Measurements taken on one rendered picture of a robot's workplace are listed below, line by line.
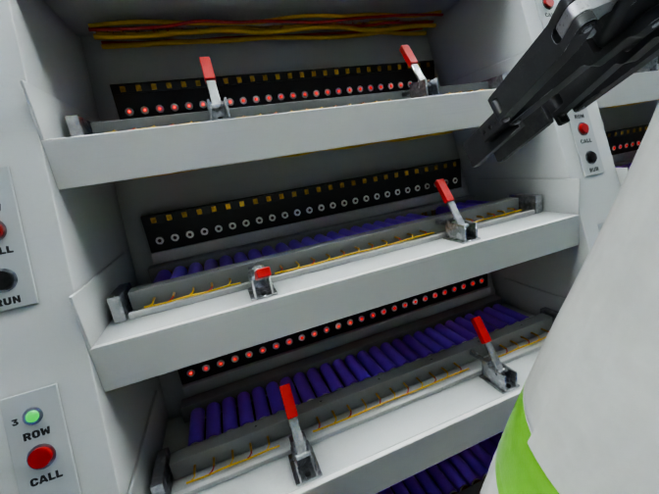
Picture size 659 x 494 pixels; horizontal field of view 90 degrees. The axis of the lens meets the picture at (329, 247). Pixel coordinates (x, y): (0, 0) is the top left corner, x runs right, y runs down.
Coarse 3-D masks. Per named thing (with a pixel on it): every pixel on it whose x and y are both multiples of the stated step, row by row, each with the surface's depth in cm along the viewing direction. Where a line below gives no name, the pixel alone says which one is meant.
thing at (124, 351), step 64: (512, 192) 56; (576, 192) 46; (384, 256) 42; (448, 256) 40; (512, 256) 44; (128, 320) 35; (192, 320) 32; (256, 320) 34; (320, 320) 36; (128, 384) 31
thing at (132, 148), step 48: (48, 96) 33; (144, 96) 48; (192, 96) 50; (240, 96) 52; (288, 96) 55; (336, 96) 57; (384, 96) 48; (432, 96) 42; (480, 96) 44; (48, 144) 30; (96, 144) 31; (144, 144) 32; (192, 144) 34; (240, 144) 35; (288, 144) 37; (336, 144) 39
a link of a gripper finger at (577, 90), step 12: (648, 36) 23; (636, 48) 23; (648, 48) 23; (612, 60) 25; (624, 60) 24; (636, 60) 25; (588, 72) 27; (600, 72) 26; (612, 72) 26; (576, 84) 28; (588, 84) 27; (564, 96) 30; (576, 96) 29; (564, 108) 30; (564, 120) 31
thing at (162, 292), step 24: (432, 216) 49; (480, 216) 50; (336, 240) 44; (360, 240) 44; (384, 240) 44; (240, 264) 40; (264, 264) 40; (288, 264) 41; (312, 264) 41; (144, 288) 36; (168, 288) 37; (192, 288) 37; (216, 288) 37
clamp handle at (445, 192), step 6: (438, 180) 45; (444, 180) 45; (438, 186) 45; (444, 186) 45; (444, 192) 44; (450, 192) 45; (444, 198) 44; (450, 198) 44; (450, 204) 44; (450, 210) 44; (456, 210) 44; (456, 216) 43; (456, 222) 43; (462, 222) 43
